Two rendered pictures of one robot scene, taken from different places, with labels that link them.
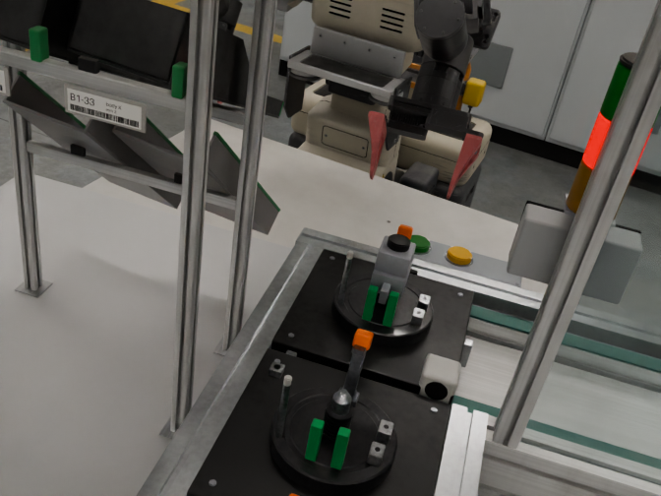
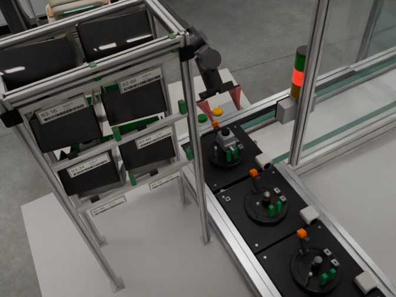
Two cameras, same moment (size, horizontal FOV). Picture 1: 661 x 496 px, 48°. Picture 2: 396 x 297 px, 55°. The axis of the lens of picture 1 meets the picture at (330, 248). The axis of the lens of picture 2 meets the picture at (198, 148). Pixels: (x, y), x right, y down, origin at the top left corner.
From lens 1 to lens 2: 0.67 m
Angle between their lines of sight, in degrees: 29
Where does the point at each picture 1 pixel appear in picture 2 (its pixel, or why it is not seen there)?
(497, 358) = (258, 137)
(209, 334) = (172, 203)
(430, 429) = (279, 178)
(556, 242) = (294, 108)
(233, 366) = (213, 209)
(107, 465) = (204, 267)
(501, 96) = not seen: outside the picture
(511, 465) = (299, 168)
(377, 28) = not seen: hidden behind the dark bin
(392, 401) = (262, 179)
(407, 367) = (253, 165)
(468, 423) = (281, 167)
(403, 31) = not seen: hidden behind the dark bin
